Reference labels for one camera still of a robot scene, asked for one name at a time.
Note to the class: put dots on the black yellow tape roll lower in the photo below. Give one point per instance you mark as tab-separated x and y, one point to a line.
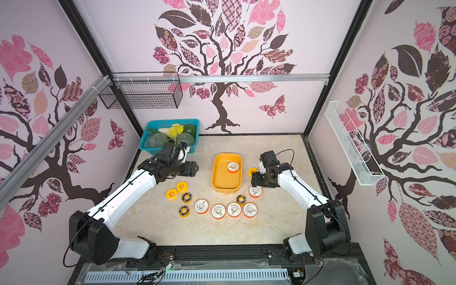
184	211

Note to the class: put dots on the black yellow tape roll right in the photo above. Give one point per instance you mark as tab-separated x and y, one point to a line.
241	200

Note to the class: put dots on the black yellow tape roll middle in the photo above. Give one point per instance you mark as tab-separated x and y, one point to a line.
186	198

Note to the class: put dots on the yellow plastic storage box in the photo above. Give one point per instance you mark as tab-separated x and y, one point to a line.
223	181

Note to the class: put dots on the dark green avocado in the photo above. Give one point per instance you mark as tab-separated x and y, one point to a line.
191	130

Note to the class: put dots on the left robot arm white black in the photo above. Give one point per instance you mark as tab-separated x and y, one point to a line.
91	232

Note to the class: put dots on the yellow tape roll upper right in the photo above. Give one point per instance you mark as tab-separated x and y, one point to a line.
251	171

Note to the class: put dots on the yellow tape roll upper left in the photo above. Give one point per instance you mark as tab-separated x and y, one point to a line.
182	187

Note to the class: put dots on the white wire wall shelf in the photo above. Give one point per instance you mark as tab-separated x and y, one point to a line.
345	124

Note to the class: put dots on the green round melon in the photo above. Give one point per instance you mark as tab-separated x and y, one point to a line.
157	140
186	138

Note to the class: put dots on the teal plastic basket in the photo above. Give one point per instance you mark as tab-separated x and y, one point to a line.
153	126

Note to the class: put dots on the black yellow tape roll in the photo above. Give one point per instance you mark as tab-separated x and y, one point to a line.
241	200
184	211
186	198

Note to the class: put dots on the yellow tape roll far left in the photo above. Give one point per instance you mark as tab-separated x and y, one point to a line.
172	194

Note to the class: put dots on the white cable duct strip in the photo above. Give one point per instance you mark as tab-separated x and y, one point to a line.
198	277

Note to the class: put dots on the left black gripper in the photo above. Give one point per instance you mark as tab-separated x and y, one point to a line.
189	168

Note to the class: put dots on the green round melon right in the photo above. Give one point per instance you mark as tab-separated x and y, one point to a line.
186	138

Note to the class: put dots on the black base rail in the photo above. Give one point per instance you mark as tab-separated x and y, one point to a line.
343	266

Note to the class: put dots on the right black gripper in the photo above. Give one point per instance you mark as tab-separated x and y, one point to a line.
258	179

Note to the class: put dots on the yellow white cabbage toy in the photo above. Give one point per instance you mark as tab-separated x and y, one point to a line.
173	131

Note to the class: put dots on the green round melon left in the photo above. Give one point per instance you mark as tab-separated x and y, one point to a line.
157	140

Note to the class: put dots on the orange white tape roll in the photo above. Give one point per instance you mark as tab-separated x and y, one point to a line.
234	210
201	206
255	191
233	167
250	210
218	211

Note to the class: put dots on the black wire wall basket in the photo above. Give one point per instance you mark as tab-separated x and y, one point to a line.
143	90

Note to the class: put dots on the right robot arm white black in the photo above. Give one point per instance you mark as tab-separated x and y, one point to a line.
326	226

